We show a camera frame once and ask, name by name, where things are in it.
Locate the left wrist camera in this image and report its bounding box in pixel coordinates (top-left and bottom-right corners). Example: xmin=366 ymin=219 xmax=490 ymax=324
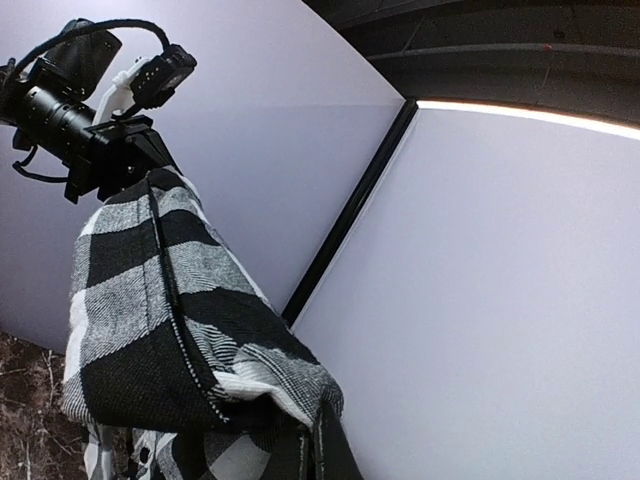
xmin=92 ymin=44 xmax=197 ymax=126

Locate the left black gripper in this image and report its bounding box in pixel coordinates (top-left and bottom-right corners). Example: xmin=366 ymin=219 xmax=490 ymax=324
xmin=64 ymin=116 xmax=180 ymax=204

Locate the left black frame post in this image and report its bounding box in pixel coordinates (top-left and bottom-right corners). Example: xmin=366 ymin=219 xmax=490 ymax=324
xmin=282 ymin=98 xmax=418 ymax=328

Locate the black white plaid shirt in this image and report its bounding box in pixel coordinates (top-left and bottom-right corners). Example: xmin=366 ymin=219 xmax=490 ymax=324
xmin=61 ymin=167 xmax=361 ymax=479

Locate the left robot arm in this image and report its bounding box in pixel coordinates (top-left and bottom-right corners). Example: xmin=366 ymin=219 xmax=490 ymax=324
xmin=1 ymin=18 xmax=197 ymax=203

